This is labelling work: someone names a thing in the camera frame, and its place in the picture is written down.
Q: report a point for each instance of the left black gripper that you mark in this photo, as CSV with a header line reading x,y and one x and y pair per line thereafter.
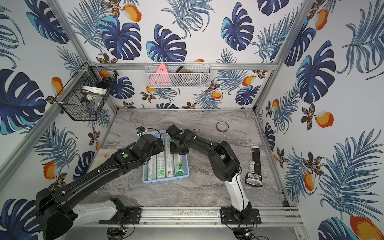
x,y
159,144

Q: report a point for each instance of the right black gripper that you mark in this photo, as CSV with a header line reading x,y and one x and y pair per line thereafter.
x,y
172,150

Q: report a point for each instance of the light blue plastic basket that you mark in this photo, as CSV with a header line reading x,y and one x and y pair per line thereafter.
x,y
165,166

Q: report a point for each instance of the plastic wrap roll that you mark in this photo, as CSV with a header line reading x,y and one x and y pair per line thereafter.
x,y
170,168
151,172
161,170
179,165

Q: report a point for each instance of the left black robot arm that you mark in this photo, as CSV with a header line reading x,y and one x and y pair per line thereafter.
x,y
54,209

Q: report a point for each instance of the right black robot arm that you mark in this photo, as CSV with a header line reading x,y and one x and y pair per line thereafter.
x,y
224,163

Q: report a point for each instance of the brown item in basket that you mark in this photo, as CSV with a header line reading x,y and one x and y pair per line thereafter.
x,y
183,70

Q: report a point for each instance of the white bowl in basket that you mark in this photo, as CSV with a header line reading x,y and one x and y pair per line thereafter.
x,y
94,90

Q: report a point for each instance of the pink triangular item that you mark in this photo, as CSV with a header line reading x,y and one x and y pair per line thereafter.
x,y
160,78

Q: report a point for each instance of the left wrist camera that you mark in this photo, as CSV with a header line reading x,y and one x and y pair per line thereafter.
x,y
140,130

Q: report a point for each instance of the white wire wall basket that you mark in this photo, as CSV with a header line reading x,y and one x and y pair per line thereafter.
x,y
200,76

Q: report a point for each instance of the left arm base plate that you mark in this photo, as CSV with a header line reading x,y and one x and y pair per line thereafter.
x,y
124,216

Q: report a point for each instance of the black wire wall basket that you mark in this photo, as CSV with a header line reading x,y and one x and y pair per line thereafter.
x,y
80,106

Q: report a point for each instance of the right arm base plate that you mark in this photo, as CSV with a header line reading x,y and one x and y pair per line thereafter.
x,y
231,216

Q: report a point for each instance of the aluminium front rail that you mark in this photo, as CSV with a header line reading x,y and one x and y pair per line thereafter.
x,y
210,217

